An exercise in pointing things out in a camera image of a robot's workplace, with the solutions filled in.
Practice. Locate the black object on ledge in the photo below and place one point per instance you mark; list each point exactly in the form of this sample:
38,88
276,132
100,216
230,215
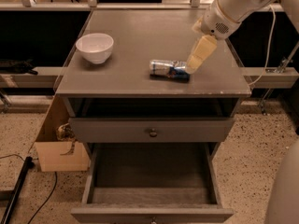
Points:
17,67

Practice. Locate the crumpled item in box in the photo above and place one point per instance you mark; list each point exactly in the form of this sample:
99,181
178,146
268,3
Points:
64,133

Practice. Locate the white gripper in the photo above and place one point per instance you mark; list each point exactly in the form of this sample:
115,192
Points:
217,22

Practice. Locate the grey open middle drawer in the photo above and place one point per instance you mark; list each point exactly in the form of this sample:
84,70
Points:
151,184

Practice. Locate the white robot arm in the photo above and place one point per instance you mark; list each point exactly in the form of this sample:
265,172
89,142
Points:
283,205

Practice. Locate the grey top drawer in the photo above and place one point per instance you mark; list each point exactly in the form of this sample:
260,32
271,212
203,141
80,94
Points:
97,130

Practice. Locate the grey wooden drawer cabinet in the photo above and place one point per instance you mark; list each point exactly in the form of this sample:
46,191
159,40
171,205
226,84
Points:
123,88

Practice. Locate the cardboard box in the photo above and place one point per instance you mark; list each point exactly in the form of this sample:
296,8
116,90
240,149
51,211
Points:
57,148

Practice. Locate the metal clamp bracket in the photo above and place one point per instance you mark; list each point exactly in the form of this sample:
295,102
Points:
281,68

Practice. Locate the white ceramic bowl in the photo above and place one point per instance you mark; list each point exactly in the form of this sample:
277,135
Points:
95,48

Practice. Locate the black bar on floor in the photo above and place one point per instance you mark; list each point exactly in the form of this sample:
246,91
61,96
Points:
11,196

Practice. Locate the silver blue redbull can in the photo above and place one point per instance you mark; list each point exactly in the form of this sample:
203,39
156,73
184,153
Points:
171,69

